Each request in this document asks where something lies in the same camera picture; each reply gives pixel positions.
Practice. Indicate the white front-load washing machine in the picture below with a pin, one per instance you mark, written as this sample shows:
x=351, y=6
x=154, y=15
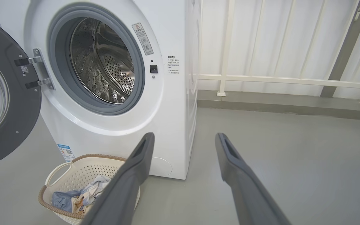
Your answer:
x=167, y=125

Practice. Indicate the round white filter cover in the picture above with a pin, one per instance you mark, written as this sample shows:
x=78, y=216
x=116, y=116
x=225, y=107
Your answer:
x=161, y=167

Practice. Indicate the cream laundry basket brown rim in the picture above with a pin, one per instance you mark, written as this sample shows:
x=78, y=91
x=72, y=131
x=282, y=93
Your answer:
x=83, y=170

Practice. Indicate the metal door hinge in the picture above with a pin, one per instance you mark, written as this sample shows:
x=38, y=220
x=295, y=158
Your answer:
x=44, y=72

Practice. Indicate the black door latch socket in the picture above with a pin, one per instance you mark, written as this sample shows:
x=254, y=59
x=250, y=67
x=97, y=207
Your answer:
x=153, y=69

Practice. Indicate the blue energy label sticker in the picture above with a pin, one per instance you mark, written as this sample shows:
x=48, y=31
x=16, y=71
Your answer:
x=66, y=152

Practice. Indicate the grey metal post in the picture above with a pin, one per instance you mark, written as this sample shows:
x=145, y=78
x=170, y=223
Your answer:
x=345, y=47

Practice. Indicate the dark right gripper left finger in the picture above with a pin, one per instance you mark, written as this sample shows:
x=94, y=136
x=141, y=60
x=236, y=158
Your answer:
x=120, y=193

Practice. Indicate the stainless steel washing machine drum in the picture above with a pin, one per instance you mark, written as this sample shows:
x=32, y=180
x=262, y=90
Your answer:
x=105, y=62

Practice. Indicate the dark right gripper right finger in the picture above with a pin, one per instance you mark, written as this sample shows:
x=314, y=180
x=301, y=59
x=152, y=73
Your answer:
x=248, y=193

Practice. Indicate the black glass washer door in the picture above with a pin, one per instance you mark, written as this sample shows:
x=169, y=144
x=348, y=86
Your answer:
x=20, y=109

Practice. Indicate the grey warning sticker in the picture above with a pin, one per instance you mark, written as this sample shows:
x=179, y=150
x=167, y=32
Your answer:
x=143, y=39

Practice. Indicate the white metal railing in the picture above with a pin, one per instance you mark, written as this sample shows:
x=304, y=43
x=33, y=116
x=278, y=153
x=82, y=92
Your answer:
x=277, y=80

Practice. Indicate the white cream cartoon garment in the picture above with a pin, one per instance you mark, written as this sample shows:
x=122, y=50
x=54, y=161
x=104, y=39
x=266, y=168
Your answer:
x=94, y=187

